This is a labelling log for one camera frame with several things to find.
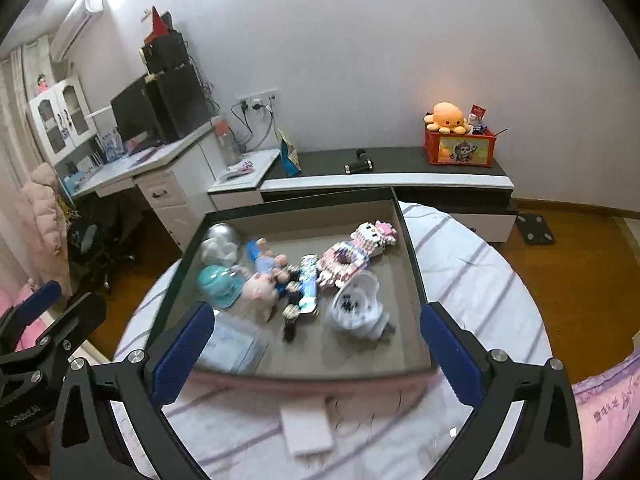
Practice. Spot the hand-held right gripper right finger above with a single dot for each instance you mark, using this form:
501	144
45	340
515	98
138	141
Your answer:
452	355

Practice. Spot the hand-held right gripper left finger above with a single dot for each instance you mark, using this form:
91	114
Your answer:
182	355

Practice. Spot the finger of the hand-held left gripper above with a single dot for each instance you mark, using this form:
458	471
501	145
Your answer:
37	300
80	317

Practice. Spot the clear plastic packet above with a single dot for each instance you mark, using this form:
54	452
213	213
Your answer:
235	347

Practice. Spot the teal round container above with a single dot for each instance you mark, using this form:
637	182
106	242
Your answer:
220	287

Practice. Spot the pink pig toy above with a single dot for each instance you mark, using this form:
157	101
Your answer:
260	292

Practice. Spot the white cup toy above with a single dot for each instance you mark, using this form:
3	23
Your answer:
357	305

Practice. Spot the white fluffy toy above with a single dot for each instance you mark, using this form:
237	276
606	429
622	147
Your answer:
225	254

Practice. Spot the blue dress doll figure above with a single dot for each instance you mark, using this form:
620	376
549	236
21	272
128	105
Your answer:
265	260

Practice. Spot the pink white block building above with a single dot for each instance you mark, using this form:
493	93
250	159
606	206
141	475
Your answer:
342	265

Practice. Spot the blue strip packet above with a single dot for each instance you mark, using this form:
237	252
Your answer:
309	285

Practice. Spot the dark shallow box tray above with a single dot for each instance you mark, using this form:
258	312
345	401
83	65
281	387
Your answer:
310	230

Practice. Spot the black office chair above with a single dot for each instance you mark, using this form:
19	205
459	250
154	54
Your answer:
97	240

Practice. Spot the pink padded jacket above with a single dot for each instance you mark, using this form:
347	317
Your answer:
42	215

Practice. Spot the light curtain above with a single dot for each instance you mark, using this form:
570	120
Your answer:
15	160

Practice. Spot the small white flat box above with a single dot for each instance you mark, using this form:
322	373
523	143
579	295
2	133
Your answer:
306	430

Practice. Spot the black floor scale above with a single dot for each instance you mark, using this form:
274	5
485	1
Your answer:
535	229

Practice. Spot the white desk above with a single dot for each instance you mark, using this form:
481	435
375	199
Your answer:
170	190

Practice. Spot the pink printed blanket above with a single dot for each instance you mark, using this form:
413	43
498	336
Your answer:
610	420

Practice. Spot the blue white box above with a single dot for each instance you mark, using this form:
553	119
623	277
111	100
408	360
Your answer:
110	144

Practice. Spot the white glass door cabinet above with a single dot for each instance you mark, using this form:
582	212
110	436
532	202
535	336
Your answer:
60	120

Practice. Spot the black white low cabinet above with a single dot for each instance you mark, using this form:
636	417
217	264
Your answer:
400	180

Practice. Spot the black keyboard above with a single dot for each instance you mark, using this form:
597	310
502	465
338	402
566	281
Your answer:
145	142

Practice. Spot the papers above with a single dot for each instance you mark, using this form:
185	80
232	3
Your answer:
237	170

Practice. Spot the red printed storage box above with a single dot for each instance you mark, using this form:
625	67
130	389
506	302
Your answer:
457	150

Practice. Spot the black computer monitor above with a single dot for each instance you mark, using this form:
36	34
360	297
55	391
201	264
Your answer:
132	112

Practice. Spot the black massage gun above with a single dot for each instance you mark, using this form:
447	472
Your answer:
357	166

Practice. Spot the small pink doll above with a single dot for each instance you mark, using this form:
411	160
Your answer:
42	85

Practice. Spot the clear bottle orange cap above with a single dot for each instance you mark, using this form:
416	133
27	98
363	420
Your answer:
227	142

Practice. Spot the blue snack bag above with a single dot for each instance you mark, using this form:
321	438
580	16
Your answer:
288	155

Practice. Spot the black computer tower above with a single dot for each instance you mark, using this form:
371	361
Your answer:
180	102

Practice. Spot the orange octopus plush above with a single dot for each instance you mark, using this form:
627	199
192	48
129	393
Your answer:
446	117

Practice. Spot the red white card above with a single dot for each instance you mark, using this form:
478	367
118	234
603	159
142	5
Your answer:
477	115

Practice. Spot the white air conditioner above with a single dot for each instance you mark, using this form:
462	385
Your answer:
75	25

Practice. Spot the black box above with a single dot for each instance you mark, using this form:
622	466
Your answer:
165	52

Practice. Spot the red pennant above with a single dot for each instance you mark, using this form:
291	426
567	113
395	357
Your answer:
157	25

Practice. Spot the white wall outlet strip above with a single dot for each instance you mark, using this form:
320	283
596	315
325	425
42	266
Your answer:
256	98

